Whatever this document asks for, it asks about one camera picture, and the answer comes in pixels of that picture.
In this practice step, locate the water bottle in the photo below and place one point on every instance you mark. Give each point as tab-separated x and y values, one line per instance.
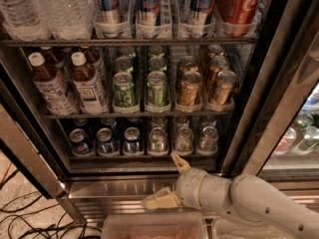
70	19
23	21

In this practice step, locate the gold can middle left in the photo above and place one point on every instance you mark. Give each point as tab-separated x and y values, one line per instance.
186	64

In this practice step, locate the tea bottle left front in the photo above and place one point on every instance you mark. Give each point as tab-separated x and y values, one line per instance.
55	88

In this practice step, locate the silver can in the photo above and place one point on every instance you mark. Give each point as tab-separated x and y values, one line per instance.
208	138
158	140
184	139

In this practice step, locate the tea bottle right front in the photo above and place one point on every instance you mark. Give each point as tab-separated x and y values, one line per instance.
88	84

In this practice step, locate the gold can front left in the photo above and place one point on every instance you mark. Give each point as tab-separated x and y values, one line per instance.
190	86

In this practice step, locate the clear plastic bin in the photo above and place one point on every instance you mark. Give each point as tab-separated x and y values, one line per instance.
224	229
165	225

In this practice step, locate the gold can middle right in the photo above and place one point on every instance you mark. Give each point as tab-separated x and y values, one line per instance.
214	66

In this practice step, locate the tea bottle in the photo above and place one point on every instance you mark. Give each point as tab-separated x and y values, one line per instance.
55	88
88	84

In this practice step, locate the red bull can left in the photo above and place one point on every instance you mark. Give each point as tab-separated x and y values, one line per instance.
111	17

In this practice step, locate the red bull can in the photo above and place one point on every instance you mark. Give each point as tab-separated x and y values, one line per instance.
200	13
148	16
111	17

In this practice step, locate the water bottle left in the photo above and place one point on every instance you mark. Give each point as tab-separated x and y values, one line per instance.
23	21

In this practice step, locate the gold can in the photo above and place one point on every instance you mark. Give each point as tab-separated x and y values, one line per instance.
190	86
186	64
214	66
213	50
224	87

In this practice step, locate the water bottle right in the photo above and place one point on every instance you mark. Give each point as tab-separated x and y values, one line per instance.
70	19

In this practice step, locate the red bull can right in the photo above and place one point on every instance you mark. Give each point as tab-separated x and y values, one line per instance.
200	13

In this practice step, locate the clear plastic bin left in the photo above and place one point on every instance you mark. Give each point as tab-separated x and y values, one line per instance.
165	225

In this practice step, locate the blue pepsi can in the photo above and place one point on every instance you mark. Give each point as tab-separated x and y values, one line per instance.
133	140
81	143
106	142

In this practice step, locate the gold can back right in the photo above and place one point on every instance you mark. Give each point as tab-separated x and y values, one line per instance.
213	50

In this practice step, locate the glass fridge door right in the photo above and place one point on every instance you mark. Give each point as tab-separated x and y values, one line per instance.
287	56

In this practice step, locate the top wire shelf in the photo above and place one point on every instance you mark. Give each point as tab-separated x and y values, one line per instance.
128	42

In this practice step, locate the clear plastic bin right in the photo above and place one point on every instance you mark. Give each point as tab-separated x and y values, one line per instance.
224	229

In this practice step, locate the green can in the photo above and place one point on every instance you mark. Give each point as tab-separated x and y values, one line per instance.
124	90
157	64
124	64
156	86

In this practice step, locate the blue pepsi can left front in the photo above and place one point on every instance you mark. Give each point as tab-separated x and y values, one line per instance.
81	143

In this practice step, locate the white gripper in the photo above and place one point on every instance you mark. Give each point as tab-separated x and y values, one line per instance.
187	187

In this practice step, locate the green can middle right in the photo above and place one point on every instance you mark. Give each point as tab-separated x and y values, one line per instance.
157	64

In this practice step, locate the middle wire shelf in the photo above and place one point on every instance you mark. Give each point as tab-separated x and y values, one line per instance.
143	114

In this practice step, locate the green can middle left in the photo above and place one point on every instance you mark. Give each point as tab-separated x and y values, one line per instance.
124	64

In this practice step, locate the steel fridge door left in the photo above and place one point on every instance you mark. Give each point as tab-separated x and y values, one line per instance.
22	152

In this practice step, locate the red coca cola can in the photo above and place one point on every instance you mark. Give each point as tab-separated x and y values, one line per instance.
236	16

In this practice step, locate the gold can front right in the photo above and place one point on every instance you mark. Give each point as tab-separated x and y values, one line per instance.
224	87

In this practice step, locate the blue pepsi can middle front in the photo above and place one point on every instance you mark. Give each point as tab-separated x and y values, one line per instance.
106	142

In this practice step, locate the wire shelf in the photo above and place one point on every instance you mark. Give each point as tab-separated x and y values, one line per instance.
143	114
128	42

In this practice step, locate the green can front left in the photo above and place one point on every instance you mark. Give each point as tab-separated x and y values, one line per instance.
124	90

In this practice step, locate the green can front right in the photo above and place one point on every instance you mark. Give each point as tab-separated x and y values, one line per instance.
156	86

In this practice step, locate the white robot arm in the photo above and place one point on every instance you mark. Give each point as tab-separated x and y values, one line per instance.
245	199

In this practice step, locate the red bull can middle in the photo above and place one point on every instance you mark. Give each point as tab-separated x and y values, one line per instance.
148	16

